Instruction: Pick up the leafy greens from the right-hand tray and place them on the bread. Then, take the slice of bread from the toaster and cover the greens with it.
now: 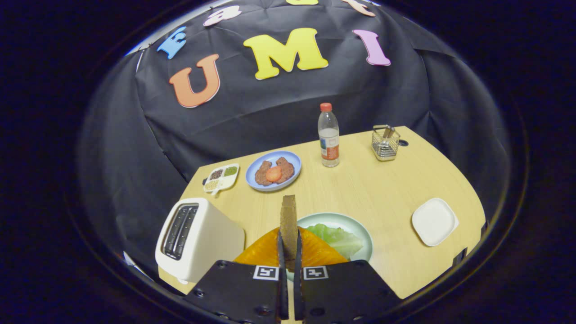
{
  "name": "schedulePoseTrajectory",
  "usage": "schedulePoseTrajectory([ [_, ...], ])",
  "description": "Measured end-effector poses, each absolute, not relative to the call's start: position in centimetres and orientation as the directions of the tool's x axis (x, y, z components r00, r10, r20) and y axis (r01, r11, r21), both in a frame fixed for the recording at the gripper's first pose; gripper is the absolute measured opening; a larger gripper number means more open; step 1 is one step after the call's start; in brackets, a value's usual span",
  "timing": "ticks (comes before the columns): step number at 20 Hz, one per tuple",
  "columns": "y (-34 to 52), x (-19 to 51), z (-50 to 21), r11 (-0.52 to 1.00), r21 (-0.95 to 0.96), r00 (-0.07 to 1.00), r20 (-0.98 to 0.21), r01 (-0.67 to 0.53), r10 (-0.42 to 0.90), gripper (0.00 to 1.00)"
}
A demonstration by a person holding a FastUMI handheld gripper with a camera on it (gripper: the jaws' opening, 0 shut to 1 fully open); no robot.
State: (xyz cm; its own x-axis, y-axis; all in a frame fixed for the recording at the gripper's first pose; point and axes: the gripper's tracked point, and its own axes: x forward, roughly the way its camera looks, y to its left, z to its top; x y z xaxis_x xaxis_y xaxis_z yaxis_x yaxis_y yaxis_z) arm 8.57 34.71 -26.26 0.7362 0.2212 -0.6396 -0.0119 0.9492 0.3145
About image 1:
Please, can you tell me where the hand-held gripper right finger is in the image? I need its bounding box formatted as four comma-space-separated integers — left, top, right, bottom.
294, 227, 402, 324

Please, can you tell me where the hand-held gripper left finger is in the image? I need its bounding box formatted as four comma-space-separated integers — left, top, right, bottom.
183, 227, 289, 324

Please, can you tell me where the green lettuce leaf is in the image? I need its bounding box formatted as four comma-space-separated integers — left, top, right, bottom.
306, 223, 364, 259

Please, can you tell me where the brown toast slice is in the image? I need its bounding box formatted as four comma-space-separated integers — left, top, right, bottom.
280, 195, 298, 272

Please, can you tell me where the pale green round plate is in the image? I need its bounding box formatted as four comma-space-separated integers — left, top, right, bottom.
297, 212, 374, 262

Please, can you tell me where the white toaster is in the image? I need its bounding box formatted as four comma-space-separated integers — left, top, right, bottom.
155, 198, 246, 284

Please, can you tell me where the brown meat patty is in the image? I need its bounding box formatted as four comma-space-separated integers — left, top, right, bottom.
255, 160, 273, 187
275, 157, 295, 184

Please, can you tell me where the white divided condiment tray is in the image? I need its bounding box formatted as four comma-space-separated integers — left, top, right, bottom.
202, 163, 240, 197

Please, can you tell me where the blue round plate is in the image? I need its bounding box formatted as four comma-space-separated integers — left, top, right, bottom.
245, 151, 302, 192

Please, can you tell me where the white square plate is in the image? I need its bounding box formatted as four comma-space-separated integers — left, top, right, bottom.
411, 198, 459, 247

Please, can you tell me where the clear plastic water bottle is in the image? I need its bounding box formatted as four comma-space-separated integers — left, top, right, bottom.
318, 103, 340, 168

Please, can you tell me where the metal wire basket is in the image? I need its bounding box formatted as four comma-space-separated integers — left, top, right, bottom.
372, 125, 401, 162

